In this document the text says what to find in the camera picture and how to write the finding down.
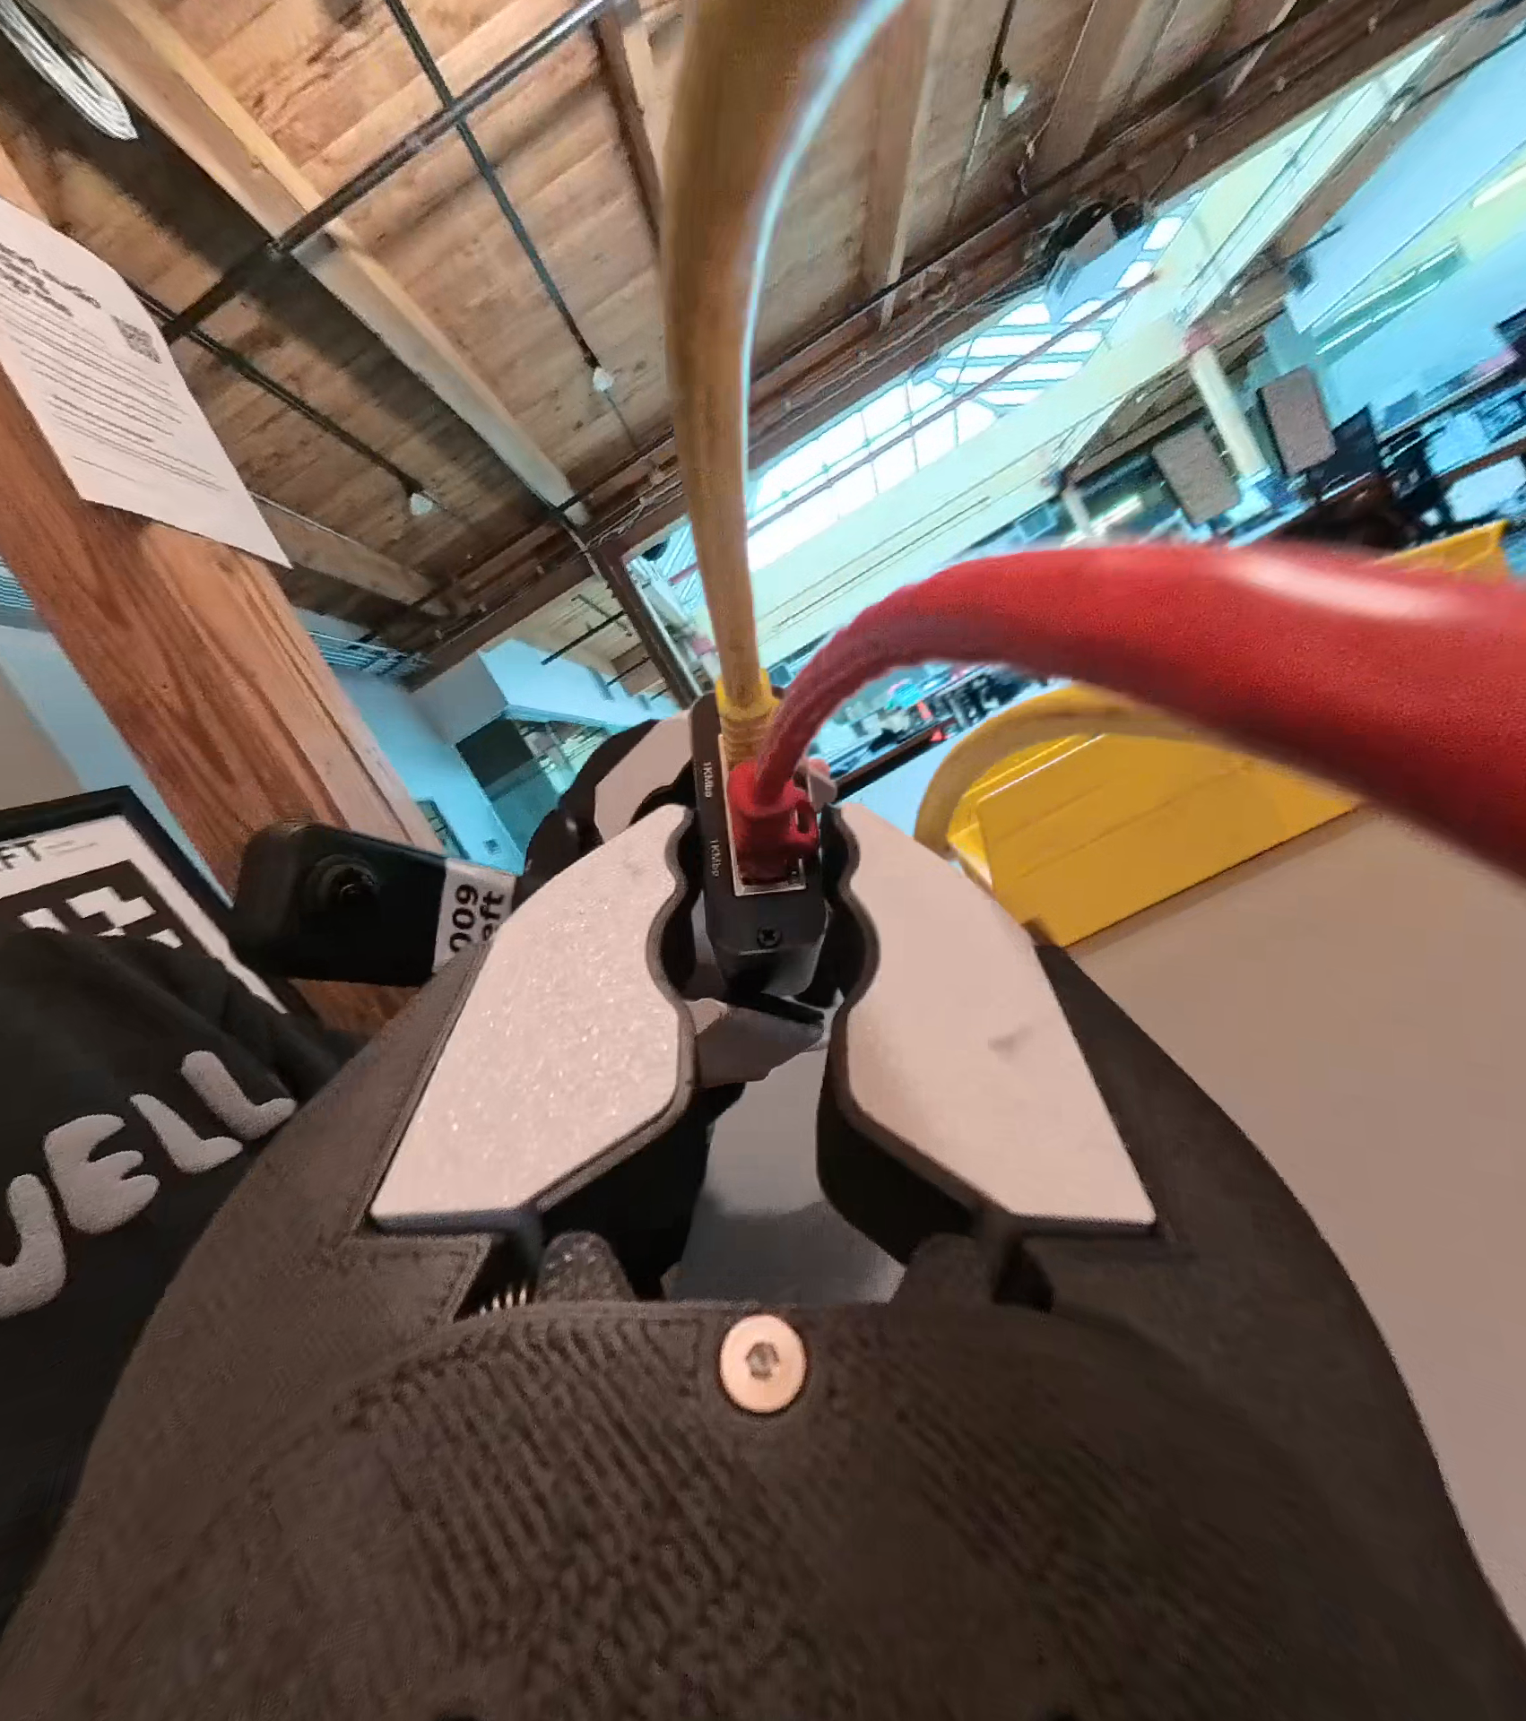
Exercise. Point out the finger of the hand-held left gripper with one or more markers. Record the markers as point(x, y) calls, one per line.
point(629, 787)
point(757, 1046)

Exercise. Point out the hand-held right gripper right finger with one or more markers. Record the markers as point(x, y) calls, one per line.
point(979, 1048)

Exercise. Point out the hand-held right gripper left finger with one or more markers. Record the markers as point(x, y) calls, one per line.
point(549, 1034)

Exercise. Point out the black network switch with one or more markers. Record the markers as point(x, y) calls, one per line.
point(763, 928)

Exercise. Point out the grey desk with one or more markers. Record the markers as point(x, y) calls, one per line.
point(1382, 1142)

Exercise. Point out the yellow plastic bin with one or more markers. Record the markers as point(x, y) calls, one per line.
point(1113, 820)

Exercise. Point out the wooden pillar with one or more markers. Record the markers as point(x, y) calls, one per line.
point(172, 645)

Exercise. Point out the person's black sweatshirt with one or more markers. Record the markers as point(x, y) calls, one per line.
point(38, 1277)

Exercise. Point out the white paper notice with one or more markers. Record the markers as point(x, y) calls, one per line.
point(78, 349)

